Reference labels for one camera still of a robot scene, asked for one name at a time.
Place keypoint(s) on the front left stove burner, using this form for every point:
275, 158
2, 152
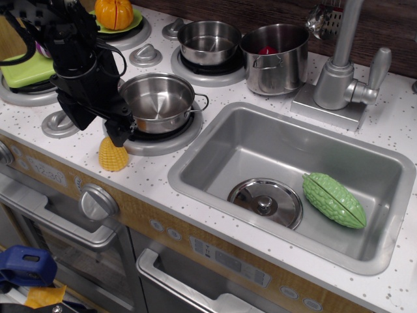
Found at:
31, 99

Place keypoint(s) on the small steel saucepan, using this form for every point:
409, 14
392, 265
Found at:
208, 42

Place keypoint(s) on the back right stove burner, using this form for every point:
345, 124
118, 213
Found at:
227, 73

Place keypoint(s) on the silver oven door handle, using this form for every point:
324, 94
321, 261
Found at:
32, 204

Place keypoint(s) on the stove burner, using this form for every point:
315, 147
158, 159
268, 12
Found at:
151, 145
31, 99
128, 39
227, 73

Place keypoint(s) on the green toy cutting board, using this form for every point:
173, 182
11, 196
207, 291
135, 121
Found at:
36, 69

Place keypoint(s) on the hanging metal utensils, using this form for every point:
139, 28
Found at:
324, 20

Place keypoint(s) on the tall steel pot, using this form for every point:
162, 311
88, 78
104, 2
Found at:
280, 73

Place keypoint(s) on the front right stove burner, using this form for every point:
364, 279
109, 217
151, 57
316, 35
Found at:
151, 145

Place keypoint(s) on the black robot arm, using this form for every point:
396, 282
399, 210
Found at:
53, 24

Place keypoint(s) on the blue clamp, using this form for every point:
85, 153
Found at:
28, 267

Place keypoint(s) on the orange toy pumpkin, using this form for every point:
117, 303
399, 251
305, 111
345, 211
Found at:
113, 6

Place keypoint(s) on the silver dial far left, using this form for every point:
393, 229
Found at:
6, 157

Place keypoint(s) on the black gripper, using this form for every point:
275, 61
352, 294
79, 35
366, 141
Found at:
87, 86

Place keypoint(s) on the silver dishwasher door handle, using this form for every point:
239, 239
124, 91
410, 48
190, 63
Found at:
166, 293

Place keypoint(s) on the yellow toy corn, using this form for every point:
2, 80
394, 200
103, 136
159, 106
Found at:
110, 157

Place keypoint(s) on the red toy in pot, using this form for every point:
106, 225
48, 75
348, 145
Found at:
267, 50

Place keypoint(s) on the green toy plate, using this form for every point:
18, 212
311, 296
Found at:
130, 24

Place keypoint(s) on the silver toy faucet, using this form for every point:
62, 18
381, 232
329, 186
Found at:
338, 98

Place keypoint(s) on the steel pan with handles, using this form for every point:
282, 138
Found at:
161, 102

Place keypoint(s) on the yellow tape piece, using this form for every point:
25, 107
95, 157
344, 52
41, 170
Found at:
39, 297

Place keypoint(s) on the back left stove burner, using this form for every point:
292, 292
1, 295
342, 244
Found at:
128, 39

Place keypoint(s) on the purple striped toy onion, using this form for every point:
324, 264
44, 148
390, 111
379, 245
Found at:
42, 51

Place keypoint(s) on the grey stove knob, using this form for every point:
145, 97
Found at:
145, 56
58, 125
171, 30

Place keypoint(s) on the green toy bitter gourd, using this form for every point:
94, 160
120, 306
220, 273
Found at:
333, 200

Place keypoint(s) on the grey stove knob front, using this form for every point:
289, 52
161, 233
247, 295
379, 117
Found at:
58, 125

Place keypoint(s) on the silver oven dial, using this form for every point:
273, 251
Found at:
96, 204

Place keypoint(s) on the grey stove knob back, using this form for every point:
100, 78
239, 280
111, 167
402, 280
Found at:
171, 30

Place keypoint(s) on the grey sink basin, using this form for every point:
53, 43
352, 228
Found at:
245, 141

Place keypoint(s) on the steel pot lid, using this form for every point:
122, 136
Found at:
269, 198

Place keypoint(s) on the grey stove knob middle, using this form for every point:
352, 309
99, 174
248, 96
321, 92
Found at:
145, 56

